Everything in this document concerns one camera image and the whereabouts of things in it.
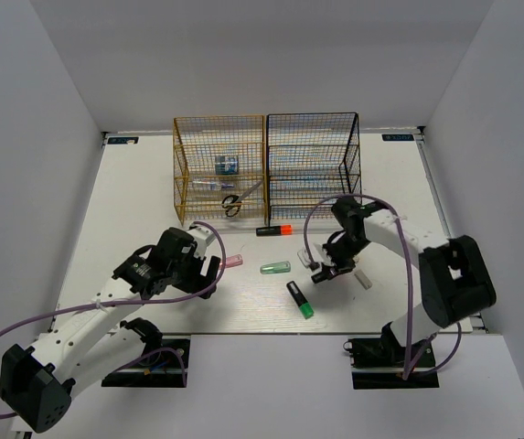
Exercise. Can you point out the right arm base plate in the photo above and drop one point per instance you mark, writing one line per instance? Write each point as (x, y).
(372, 369)

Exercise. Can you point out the blue table label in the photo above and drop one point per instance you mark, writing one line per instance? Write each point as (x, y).
(123, 140)
(397, 137)

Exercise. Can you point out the blue white small box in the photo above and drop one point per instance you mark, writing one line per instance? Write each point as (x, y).
(226, 165)

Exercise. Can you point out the left blue table label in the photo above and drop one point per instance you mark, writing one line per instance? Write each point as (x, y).
(123, 140)

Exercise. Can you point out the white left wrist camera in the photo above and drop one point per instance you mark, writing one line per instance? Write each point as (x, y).
(203, 237)

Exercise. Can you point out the orange cap black highlighter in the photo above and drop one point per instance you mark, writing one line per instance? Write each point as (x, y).
(279, 230)

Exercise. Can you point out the green cap black highlighter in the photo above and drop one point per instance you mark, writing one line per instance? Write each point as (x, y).
(300, 300)

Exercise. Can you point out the right blue table label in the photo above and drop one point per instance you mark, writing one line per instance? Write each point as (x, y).
(397, 137)

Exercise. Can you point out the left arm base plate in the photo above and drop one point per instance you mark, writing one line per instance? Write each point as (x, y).
(165, 368)

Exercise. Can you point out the white eraser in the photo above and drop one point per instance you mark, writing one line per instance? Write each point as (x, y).
(363, 279)

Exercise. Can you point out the black wire basket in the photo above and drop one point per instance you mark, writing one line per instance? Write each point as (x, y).
(309, 156)

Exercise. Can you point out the pink cap black highlighter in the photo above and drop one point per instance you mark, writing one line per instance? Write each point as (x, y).
(325, 274)

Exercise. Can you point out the black handled scissors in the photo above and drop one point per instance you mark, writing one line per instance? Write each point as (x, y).
(232, 203)

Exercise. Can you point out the green transparent correction tape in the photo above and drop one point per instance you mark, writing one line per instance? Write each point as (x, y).
(275, 268)

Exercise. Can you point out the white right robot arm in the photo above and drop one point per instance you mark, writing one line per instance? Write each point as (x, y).
(454, 280)

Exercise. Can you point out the yellow wire basket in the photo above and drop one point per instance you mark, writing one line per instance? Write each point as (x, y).
(196, 142)

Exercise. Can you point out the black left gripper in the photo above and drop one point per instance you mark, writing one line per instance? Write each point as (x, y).
(199, 280)

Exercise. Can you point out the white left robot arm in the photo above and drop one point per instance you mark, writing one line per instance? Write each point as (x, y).
(40, 382)

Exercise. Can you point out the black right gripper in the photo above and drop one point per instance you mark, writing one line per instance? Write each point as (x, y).
(334, 262)

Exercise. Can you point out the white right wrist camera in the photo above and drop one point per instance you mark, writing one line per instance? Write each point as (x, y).
(311, 259)

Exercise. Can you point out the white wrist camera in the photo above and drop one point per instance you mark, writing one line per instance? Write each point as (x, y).
(311, 259)
(203, 237)

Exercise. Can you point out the pink transparent correction tape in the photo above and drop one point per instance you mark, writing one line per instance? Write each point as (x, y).
(232, 261)

